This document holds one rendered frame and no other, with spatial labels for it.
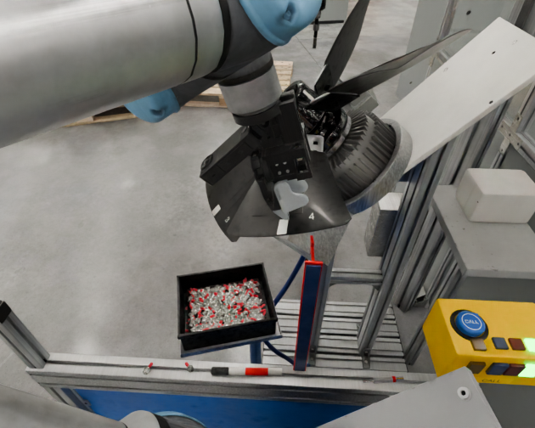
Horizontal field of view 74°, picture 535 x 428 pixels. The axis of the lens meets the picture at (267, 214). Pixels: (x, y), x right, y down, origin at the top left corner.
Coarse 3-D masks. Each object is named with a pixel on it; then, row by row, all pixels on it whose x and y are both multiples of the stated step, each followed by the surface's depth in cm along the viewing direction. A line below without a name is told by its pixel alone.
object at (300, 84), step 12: (300, 84) 76; (300, 96) 75; (312, 96) 77; (300, 108) 75; (312, 120) 77; (324, 120) 80; (336, 120) 79; (312, 132) 80; (324, 132) 80; (336, 132) 78; (324, 144) 79
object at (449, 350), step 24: (432, 312) 60; (456, 312) 56; (480, 312) 57; (504, 312) 57; (528, 312) 57; (432, 336) 60; (456, 336) 53; (480, 336) 53; (504, 336) 53; (528, 336) 53; (432, 360) 59; (456, 360) 52; (480, 360) 52; (504, 360) 52; (528, 360) 51; (528, 384) 56
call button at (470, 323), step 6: (462, 312) 56; (468, 312) 55; (456, 318) 55; (462, 318) 55; (468, 318) 55; (474, 318) 55; (480, 318) 55; (456, 324) 55; (462, 324) 54; (468, 324) 54; (474, 324) 54; (480, 324) 54; (462, 330) 54; (468, 330) 53; (474, 330) 53; (480, 330) 53; (474, 336) 53
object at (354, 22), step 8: (360, 0) 78; (368, 0) 85; (360, 8) 82; (352, 16) 80; (360, 16) 86; (344, 24) 78; (352, 24) 83; (360, 24) 90; (344, 32) 81; (352, 32) 87; (336, 40) 79; (344, 40) 83; (352, 40) 90; (336, 48) 82; (344, 48) 86; (352, 48) 93; (328, 56) 80; (336, 56) 84; (344, 56) 88; (336, 64) 86; (344, 64) 90; (336, 72) 88; (336, 80) 89
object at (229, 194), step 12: (240, 168) 91; (228, 180) 93; (240, 180) 91; (252, 180) 89; (216, 192) 97; (228, 192) 93; (240, 192) 91; (216, 204) 96; (228, 204) 93; (216, 216) 95
